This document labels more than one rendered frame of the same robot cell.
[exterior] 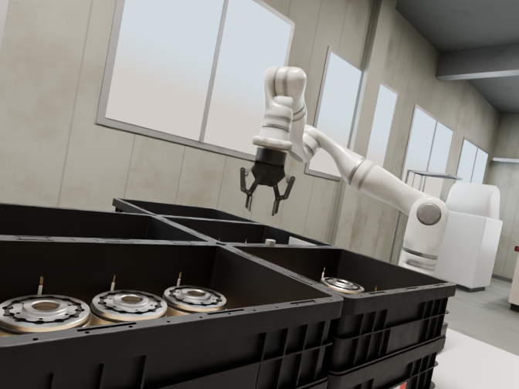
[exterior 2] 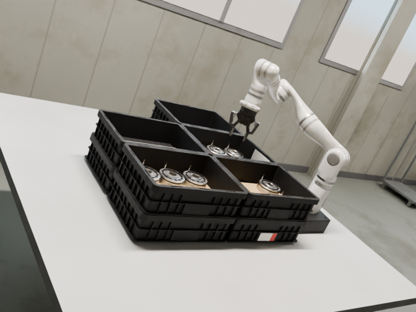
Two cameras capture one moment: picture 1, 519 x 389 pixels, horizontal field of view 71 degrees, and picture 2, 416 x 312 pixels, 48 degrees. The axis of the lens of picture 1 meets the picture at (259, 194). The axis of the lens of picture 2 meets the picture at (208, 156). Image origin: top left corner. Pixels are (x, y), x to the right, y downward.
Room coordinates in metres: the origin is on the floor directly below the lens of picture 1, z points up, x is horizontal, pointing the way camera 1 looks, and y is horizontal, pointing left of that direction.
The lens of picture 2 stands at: (-1.10, -0.04, 1.56)
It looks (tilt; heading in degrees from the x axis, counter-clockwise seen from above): 19 degrees down; 3
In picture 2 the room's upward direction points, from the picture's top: 23 degrees clockwise
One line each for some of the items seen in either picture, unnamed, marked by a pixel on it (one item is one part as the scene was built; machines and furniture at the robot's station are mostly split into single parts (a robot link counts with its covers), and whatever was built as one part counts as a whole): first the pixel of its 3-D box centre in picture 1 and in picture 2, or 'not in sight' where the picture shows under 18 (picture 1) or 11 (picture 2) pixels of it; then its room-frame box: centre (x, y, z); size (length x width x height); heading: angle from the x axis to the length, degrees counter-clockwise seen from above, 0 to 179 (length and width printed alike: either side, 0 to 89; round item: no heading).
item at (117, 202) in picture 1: (189, 214); (199, 119); (1.17, 0.21, 0.92); 0.40 x 0.30 x 0.02; 132
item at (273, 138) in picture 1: (274, 137); (252, 100); (0.88, -0.01, 1.17); 0.11 x 0.09 x 0.06; 177
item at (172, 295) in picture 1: (195, 297); (195, 177); (0.58, 0.07, 0.86); 0.10 x 0.10 x 0.01
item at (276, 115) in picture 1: (278, 98); (260, 78); (0.90, 0.00, 1.27); 0.09 x 0.07 x 0.15; 70
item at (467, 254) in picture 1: (467, 235); not in sight; (5.97, -3.46, 0.84); 0.83 x 0.74 x 1.68; 134
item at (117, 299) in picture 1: (130, 300); (172, 174); (0.51, 0.15, 0.86); 0.05 x 0.05 x 0.01
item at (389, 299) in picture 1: (343, 270); (265, 179); (0.73, -0.19, 0.92); 0.40 x 0.30 x 0.02; 132
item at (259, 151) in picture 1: (269, 167); (247, 114); (0.90, -0.01, 1.10); 0.08 x 0.08 x 0.09
